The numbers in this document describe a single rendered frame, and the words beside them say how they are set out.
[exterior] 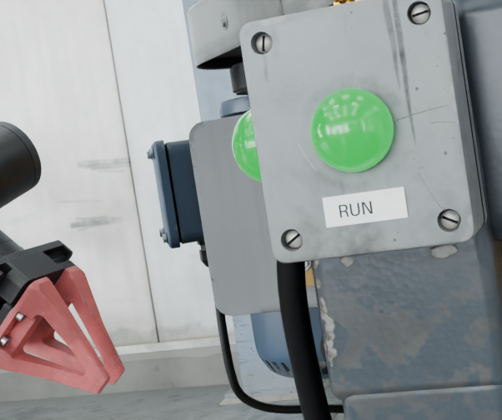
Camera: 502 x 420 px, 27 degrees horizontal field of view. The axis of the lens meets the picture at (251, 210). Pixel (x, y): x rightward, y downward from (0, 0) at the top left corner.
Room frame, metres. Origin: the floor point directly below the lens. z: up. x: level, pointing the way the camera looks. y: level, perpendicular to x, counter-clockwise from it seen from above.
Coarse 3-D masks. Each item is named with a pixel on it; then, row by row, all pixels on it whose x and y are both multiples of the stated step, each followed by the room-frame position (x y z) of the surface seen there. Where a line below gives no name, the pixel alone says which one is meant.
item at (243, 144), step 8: (248, 112) 0.40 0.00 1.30; (240, 120) 0.40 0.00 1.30; (248, 120) 0.40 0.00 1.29; (240, 128) 0.40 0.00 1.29; (248, 128) 0.40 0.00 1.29; (240, 136) 0.40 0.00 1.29; (248, 136) 0.40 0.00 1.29; (232, 144) 0.41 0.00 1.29; (240, 144) 0.40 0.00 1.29; (248, 144) 0.40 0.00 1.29; (240, 152) 0.40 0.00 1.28; (248, 152) 0.40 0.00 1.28; (256, 152) 0.39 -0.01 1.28; (240, 160) 0.40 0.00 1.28; (248, 160) 0.40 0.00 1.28; (256, 160) 0.40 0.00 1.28; (248, 168) 0.40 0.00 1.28; (256, 168) 0.40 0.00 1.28; (248, 176) 0.41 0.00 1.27; (256, 176) 0.40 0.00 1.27
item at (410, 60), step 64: (384, 0) 0.37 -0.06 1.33; (448, 0) 0.38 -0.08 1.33; (256, 64) 0.38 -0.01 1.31; (320, 64) 0.38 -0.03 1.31; (384, 64) 0.37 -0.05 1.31; (448, 64) 0.36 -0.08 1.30; (256, 128) 0.39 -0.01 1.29; (448, 128) 0.36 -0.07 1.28; (320, 192) 0.38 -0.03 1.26; (448, 192) 0.36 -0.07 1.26; (320, 256) 0.38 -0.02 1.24
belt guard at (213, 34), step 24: (216, 0) 0.84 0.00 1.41; (240, 0) 0.79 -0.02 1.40; (264, 0) 0.75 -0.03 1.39; (288, 0) 0.71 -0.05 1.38; (312, 0) 0.67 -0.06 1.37; (192, 24) 0.91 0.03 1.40; (216, 24) 0.85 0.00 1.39; (240, 24) 0.80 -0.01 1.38; (216, 48) 0.86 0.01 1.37; (240, 48) 0.93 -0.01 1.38
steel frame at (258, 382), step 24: (192, 0) 5.47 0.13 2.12; (192, 48) 5.48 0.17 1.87; (216, 72) 5.45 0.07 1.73; (216, 96) 5.45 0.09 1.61; (240, 96) 5.41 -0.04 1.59; (240, 336) 5.48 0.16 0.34; (240, 360) 5.48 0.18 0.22; (240, 384) 5.65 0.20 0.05; (264, 384) 5.45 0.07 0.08; (288, 384) 5.40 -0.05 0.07
